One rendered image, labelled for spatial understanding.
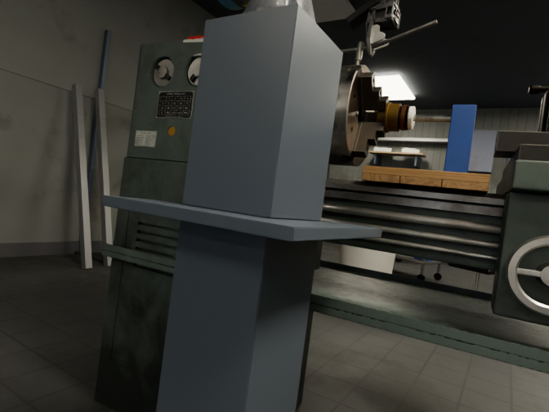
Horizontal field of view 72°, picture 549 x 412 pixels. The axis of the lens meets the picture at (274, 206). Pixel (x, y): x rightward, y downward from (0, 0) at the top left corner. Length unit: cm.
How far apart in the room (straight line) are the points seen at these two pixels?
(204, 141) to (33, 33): 348
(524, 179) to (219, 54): 64
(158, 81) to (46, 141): 274
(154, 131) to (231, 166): 70
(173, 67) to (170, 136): 23
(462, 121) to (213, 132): 73
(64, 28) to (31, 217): 175
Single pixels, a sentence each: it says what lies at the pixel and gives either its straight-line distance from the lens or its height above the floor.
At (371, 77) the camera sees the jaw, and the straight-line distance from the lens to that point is 120.
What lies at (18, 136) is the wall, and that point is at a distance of 396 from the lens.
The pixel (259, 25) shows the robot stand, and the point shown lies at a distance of 72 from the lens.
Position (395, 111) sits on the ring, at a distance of 121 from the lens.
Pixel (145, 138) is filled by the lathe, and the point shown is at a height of 93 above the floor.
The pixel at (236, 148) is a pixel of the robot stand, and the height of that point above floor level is 86.
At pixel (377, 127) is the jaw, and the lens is 122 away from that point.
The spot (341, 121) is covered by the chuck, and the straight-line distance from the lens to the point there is 113.
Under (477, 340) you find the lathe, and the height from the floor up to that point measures 55.
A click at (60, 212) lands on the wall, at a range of 416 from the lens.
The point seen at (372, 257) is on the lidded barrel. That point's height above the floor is 36.
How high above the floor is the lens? 78
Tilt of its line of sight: 1 degrees down
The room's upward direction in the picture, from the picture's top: 7 degrees clockwise
